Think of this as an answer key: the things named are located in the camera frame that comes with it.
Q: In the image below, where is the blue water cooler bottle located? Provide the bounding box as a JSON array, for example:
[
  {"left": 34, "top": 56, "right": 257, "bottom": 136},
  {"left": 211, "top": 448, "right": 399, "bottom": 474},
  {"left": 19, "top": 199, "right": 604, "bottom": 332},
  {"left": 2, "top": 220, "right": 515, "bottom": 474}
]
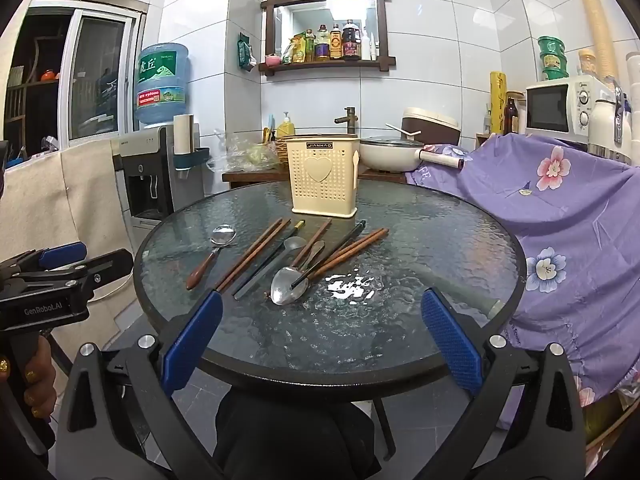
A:
[{"left": 132, "top": 42, "right": 191, "bottom": 128}]

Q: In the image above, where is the large ornate metal spoon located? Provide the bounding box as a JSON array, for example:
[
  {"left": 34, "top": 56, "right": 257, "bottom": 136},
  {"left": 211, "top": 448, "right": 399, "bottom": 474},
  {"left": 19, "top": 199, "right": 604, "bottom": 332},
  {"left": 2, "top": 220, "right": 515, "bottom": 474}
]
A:
[{"left": 270, "top": 240, "right": 326, "bottom": 306}]

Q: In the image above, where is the white microwave oven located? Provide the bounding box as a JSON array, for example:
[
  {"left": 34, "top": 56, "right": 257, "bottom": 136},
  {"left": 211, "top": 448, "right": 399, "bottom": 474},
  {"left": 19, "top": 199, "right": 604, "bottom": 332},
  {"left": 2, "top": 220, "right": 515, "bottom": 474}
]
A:
[{"left": 525, "top": 76, "right": 618, "bottom": 143}]

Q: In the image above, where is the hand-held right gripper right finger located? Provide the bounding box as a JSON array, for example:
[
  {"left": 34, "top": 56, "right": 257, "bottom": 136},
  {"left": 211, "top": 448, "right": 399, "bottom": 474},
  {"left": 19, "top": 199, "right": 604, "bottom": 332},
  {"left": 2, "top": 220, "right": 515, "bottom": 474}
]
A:
[{"left": 420, "top": 287, "right": 586, "bottom": 480}]

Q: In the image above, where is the tall yellow paper cup stack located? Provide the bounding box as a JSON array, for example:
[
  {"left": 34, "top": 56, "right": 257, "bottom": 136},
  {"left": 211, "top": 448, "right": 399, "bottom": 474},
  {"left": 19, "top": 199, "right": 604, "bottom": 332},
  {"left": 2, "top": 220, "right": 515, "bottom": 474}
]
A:
[{"left": 572, "top": 0, "right": 621, "bottom": 81}]

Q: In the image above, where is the purple floral cloth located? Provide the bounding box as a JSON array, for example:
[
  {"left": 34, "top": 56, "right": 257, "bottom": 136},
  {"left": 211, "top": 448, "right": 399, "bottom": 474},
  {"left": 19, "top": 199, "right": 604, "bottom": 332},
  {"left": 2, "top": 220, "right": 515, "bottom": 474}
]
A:
[{"left": 405, "top": 132, "right": 640, "bottom": 441}]

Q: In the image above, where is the white kitchen appliance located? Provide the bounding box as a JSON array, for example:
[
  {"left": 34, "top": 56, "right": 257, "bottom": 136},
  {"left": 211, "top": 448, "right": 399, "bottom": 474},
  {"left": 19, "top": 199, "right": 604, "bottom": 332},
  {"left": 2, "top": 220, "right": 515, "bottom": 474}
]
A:
[{"left": 587, "top": 87, "right": 634, "bottom": 162}]

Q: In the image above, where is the black chopstick with yellow tip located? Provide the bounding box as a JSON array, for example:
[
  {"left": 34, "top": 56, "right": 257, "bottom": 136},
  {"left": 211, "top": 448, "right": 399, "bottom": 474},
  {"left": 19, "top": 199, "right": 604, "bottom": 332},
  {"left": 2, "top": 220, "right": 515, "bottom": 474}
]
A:
[{"left": 232, "top": 220, "right": 306, "bottom": 301}]

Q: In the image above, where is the brown and white rice cooker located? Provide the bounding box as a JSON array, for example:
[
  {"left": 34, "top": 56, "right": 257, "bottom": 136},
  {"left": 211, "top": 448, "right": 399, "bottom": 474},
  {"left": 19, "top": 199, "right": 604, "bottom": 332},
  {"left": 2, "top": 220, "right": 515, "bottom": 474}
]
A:
[{"left": 400, "top": 107, "right": 461, "bottom": 147}]

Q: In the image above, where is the bronze faucet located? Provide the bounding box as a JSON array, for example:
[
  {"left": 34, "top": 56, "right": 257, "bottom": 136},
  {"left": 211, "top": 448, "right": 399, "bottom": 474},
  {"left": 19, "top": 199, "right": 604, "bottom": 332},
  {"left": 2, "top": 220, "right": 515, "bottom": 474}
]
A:
[{"left": 334, "top": 106, "right": 358, "bottom": 137}]

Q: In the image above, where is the clear plastic bag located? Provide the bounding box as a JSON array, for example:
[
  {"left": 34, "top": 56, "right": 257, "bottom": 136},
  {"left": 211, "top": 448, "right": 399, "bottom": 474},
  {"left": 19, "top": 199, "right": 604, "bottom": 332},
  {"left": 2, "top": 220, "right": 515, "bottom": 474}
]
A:
[{"left": 207, "top": 130, "right": 288, "bottom": 173}]

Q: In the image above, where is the white pan with glass lid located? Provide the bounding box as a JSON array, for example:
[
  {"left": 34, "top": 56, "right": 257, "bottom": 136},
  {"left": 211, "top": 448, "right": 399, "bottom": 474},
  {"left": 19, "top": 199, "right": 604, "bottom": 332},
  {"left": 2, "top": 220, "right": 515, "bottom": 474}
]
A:
[{"left": 359, "top": 135, "right": 466, "bottom": 173}]

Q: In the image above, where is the beige cloth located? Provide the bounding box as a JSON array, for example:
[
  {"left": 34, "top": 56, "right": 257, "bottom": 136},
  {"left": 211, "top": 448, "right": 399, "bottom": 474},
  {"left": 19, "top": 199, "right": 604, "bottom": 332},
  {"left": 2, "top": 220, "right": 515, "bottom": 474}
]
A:
[{"left": 0, "top": 137, "right": 133, "bottom": 271}]

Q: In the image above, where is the yellow cooking oil bottle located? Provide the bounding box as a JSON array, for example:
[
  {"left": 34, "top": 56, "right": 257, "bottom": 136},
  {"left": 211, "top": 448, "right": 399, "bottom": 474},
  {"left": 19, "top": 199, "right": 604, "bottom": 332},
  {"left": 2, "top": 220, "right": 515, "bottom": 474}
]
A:
[{"left": 315, "top": 24, "right": 332, "bottom": 62}]

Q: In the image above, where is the teal wall cup holder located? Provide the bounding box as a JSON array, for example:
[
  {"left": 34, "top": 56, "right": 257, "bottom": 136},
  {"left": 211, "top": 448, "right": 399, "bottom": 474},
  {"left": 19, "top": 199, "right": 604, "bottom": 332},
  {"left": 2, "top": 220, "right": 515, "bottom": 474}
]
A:
[{"left": 172, "top": 147, "right": 211, "bottom": 171}]

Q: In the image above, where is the cream plastic utensil holder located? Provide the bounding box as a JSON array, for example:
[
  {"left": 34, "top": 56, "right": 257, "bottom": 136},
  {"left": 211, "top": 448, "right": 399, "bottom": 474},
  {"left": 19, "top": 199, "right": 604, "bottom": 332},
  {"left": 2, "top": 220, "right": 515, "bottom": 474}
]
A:
[{"left": 284, "top": 134, "right": 362, "bottom": 221}]

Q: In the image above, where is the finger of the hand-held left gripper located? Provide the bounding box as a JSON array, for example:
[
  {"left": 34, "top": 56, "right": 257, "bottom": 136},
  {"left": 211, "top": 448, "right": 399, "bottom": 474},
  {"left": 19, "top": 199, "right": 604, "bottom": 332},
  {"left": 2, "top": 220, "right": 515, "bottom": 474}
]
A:
[
  {"left": 65, "top": 248, "right": 135, "bottom": 291},
  {"left": 0, "top": 241, "right": 89, "bottom": 282}
]

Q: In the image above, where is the grey water dispenser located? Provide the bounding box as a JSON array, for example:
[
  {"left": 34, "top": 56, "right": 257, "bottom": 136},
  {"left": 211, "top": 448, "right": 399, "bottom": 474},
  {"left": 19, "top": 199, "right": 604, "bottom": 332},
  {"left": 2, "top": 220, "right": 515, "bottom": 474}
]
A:
[{"left": 112, "top": 127, "right": 201, "bottom": 231}]

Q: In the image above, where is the yellow green seasoning packet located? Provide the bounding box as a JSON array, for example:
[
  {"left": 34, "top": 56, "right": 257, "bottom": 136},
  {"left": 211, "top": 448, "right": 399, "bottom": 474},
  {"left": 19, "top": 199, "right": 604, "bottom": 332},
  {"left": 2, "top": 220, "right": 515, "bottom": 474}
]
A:
[{"left": 282, "top": 32, "right": 307, "bottom": 64}]

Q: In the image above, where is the dark wooden rack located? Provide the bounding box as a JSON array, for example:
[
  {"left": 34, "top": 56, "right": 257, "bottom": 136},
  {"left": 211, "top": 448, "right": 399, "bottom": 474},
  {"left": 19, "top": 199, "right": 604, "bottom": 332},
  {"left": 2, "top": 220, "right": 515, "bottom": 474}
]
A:
[{"left": 4, "top": 35, "right": 67, "bottom": 157}]

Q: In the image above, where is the person's left hand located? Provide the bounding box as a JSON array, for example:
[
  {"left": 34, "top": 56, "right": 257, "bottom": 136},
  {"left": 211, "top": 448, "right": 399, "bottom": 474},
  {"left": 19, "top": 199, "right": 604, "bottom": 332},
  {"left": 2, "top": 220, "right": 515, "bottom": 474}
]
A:
[{"left": 22, "top": 332, "right": 59, "bottom": 418}]

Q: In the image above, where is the white paper cup stack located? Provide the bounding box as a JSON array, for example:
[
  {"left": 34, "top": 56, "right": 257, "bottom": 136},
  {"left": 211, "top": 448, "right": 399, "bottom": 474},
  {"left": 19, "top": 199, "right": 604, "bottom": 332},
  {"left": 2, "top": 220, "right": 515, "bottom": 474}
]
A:
[{"left": 173, "top": 114, "right": 195, "bottom": 154}]

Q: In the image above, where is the yellow wrapped roll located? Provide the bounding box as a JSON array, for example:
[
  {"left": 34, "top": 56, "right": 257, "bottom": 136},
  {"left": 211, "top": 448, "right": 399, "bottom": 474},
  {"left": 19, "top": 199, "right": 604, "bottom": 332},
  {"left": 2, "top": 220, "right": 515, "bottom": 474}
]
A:
[{"left": 489, "top": 71, "right": 507, "bottom": 136}]

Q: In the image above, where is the white sliding window frame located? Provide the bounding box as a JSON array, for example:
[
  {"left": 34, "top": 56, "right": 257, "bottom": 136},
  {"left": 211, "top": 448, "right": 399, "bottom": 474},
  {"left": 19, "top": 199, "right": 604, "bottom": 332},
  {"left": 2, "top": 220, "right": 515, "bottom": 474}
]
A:
[{"left": 65, "top": 7, "right": 147, "bottom": 143}]

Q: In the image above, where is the person's dark trouser leg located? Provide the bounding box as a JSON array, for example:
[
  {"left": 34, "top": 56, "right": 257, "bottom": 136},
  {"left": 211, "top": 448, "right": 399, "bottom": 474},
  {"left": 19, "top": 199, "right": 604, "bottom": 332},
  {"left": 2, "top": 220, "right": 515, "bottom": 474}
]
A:
[{"left": 212, "top": 387, "right": 381, "bottom": 480}]

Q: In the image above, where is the dark soy sauce bottle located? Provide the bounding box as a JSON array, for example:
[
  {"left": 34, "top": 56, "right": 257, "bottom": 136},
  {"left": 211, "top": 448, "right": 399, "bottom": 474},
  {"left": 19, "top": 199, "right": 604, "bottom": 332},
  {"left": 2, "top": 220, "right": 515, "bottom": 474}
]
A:
[{"left": 342, "top": 20, "right": 362, "bottom": 61}]

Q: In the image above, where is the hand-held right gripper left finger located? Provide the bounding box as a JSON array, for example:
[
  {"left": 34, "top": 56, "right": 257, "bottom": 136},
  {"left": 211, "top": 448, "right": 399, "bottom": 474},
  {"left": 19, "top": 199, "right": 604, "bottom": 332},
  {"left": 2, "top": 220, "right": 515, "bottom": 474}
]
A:
[{"left": 52, "top": 289, "right": 226, "bottom": 480}]

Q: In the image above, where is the plain black chopstick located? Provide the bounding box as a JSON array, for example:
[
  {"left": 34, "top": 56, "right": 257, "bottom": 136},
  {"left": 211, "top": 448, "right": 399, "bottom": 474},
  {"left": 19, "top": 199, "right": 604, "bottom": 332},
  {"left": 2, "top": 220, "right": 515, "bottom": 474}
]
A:
[{"left": 291, "top": 219, "right": 367, "bottom": 295}]

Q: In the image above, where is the wooden handled metal spoon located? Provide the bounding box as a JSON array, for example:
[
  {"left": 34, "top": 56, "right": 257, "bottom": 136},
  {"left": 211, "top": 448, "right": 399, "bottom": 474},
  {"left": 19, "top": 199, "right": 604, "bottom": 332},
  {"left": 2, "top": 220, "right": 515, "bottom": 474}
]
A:
[{"left": 186, "top": 224, "right": 237, "bottom": 291}]

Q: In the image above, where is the green hanging packet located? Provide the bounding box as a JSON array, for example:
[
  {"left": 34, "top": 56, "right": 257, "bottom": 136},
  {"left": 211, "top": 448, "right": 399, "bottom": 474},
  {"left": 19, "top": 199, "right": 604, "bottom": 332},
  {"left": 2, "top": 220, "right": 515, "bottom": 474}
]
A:
[{"left": 236, "top": 32, "right": 257, "bottom": 71}]

